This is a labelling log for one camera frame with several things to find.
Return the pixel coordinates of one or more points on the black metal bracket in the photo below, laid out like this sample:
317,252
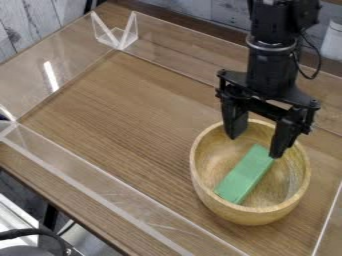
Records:
52,243

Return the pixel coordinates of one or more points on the brown wooden bowl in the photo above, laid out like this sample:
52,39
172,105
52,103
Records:
279,191

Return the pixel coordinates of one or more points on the clear acrylic tray walls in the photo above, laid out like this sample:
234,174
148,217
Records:
106,102

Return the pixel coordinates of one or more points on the black table leg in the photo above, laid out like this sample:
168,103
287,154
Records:
51,217

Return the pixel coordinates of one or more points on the green rectangular block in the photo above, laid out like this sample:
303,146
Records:
243,177

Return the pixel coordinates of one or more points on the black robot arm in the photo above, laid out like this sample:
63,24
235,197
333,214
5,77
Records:
279,20

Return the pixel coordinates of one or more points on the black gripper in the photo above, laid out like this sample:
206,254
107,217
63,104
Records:
265,90

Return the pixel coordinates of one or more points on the white cylindrical container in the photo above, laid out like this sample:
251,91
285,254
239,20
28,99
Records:
331,44

